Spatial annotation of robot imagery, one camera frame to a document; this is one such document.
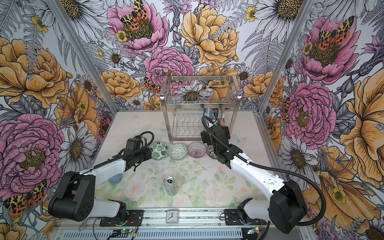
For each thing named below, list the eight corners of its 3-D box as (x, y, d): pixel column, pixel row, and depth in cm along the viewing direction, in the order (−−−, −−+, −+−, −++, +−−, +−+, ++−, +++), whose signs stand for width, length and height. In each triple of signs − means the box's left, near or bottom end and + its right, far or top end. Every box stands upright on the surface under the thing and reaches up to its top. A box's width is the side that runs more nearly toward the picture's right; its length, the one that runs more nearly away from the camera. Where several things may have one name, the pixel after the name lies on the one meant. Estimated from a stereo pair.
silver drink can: (167, 196, 83) (162, 187, 71) (168, 186, 86) (164, 175, 75) (176, 196, 83) (173, 187, 71) (177, 186, 86) (174, 175, 75)
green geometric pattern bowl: (168, 159, 96) (167, 155, 93) (170, 146, 102) (169, 143, 99) (186, 159, 96) (186, 156, 93) (187, 146, 102) (187, 143, 99)
